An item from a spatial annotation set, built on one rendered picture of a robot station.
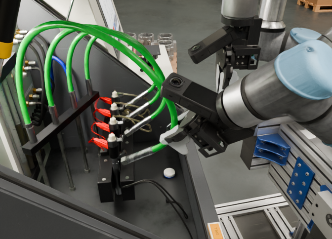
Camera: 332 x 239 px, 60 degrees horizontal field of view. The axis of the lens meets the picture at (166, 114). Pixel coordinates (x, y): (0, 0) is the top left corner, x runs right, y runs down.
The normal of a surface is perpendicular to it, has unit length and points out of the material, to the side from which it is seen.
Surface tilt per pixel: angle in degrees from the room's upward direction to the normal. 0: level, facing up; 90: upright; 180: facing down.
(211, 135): 45
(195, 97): 20
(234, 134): 103
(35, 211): 90
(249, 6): 90
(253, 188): 0
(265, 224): 0
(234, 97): 71
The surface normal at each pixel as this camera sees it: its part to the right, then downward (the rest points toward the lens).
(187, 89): 0.13, -0.62
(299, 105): -0.15, 0.78
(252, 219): 0.00, -0.84
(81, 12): 0.11, 0.54
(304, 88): -0.47, 0.62
